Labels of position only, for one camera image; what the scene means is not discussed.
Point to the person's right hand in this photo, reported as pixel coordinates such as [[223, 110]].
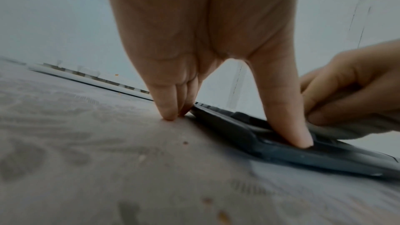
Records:
[[350, 83]]

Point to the person's left hand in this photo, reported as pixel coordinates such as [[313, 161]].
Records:
[[203, 21]]

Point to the grey fluffy cloth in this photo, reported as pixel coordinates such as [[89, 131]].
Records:
[[359, 127]]

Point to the black keyboard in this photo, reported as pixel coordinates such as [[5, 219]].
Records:
[[281, 145]]

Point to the white keyboard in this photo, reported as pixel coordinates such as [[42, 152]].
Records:
[[93, 78]]

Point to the floral tablecloth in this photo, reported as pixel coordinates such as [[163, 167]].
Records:
[[93, 169]]

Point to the white wooden frame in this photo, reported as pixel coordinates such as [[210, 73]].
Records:
[[359, 9]]

